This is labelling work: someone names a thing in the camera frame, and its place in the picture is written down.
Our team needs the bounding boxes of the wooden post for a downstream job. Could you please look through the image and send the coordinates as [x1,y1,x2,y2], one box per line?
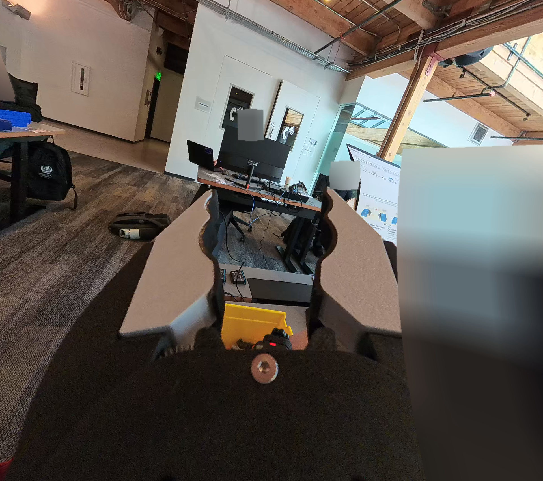
[378,55,438,161]

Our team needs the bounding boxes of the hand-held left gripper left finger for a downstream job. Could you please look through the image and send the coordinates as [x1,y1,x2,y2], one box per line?
[119,189,225,352]

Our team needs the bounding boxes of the wooden office desk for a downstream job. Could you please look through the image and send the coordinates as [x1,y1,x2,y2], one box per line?
[197,169,322,274]
[0,123,65,227]

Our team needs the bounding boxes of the yellow plastic bin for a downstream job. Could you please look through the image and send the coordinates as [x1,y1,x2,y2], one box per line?
[221,303,293,350]

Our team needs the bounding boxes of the black office chair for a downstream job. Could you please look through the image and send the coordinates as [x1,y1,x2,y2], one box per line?
[218,210,253,243]

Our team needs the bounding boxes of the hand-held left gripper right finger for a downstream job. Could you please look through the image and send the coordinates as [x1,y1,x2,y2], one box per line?
[312,188,402,348]

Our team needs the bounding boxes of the black backpack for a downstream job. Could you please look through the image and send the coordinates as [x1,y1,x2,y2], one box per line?
[27,141,78,210]

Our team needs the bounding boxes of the illustrated instruction sheet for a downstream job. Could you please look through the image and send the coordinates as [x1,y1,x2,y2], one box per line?
[347,144,401,244]

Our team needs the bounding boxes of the black monitor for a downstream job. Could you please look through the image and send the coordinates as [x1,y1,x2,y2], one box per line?
[217,127,291,183]

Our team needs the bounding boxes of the black laptop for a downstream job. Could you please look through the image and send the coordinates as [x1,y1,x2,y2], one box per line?
[187,140,217,172]

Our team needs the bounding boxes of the blue flat trays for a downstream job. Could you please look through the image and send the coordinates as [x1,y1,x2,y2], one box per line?
[0,109,31,131]

